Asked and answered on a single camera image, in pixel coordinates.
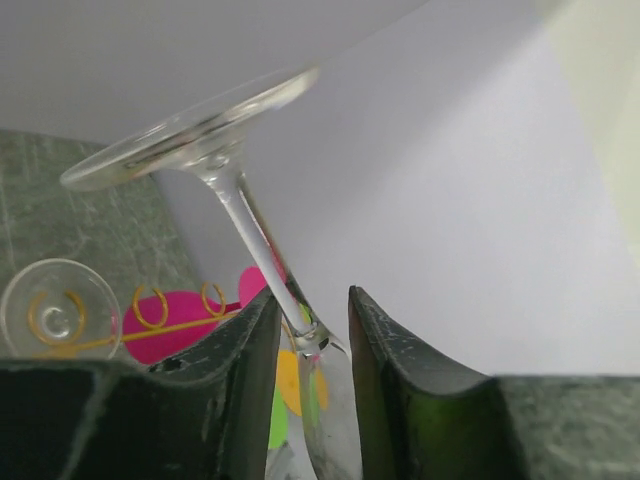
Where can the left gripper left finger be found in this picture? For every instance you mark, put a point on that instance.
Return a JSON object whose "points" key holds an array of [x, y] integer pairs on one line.
{"points": [[201, 414]]}

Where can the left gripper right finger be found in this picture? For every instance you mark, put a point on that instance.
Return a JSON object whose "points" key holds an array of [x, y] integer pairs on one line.
{"points": [[421, 414]]}

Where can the green plastic wine glass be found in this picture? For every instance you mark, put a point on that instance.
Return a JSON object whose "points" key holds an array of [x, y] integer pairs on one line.
{"points": [[279, 422]]}

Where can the orange plastic wine glass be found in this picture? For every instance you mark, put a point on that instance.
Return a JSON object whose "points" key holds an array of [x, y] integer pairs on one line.
{"points": [[287, 382]]}

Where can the clear plastic wine glass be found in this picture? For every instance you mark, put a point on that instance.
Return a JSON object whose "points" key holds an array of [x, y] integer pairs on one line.
{"points": [[207, 140], [62, 309]]}

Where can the pink plastic wine glass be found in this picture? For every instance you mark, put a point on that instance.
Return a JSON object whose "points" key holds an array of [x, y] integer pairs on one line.
{"points": [[166, 323]]}

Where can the gold wire wine glass rack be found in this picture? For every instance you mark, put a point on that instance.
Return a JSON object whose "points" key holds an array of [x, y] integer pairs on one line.
{"points": [[100, 345]]}

